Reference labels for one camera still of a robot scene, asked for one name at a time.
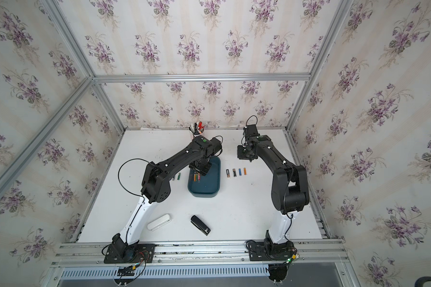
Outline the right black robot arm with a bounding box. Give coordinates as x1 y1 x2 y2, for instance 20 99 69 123
237 135 310 246

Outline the aluminium front rail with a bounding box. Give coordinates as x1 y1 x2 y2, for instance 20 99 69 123
50 239 350 267

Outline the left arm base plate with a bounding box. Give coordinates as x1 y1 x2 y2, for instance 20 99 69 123
101 244 156 264

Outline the pink pen holder cup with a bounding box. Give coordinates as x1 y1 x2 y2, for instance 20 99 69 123
190 131 203 139

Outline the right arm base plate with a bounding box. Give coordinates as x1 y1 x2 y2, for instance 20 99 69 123
245 240 298 264

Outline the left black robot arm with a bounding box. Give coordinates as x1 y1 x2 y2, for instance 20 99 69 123
104 136 223 262

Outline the white oblong case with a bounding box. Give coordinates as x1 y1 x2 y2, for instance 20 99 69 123
147 214 172 232

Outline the black loop cable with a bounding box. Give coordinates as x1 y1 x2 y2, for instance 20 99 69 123
117 158 153 198

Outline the teal plastic storage box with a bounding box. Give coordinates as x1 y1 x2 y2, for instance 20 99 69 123
187 157 221 198

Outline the black stapler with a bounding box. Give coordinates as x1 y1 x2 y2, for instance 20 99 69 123
190 215 211 236

